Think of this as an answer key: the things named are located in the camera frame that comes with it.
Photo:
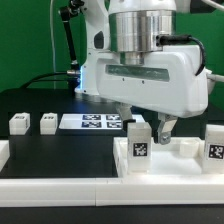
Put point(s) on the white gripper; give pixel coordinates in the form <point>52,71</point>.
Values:
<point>169,82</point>

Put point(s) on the white square tabletop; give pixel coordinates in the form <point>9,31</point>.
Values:
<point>182,156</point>

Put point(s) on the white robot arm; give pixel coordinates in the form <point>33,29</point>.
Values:
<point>135,58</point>

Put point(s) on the white front fence bar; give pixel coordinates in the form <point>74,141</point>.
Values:
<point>154,190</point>

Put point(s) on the white left fence piece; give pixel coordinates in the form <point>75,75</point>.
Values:
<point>4,153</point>

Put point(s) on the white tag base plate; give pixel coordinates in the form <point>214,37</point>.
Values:
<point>90,121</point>

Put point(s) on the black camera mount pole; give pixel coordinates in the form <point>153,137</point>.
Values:
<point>73,9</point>

